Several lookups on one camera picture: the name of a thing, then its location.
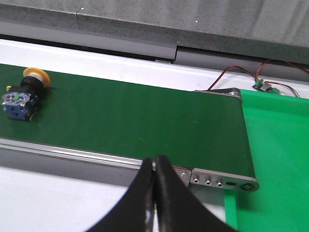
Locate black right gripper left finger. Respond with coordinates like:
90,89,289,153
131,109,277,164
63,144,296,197
88,158,155,232

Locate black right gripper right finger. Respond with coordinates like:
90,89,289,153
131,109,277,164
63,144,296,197
154,155,236,232

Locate yellow emergency push button switch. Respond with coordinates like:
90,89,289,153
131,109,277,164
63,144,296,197
1,67,51,121

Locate green conveyor belt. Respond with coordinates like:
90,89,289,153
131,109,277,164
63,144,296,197
0,72,255,177

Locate green plastic tray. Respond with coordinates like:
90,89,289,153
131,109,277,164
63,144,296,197
225,90,309,232

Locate small green circuit board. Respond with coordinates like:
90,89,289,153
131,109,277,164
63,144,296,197
252,79,281,94

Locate grey granite slab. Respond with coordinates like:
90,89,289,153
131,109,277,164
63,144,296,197
0,0,309,64

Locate red and black wires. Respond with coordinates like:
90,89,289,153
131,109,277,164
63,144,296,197
207,58,309,98

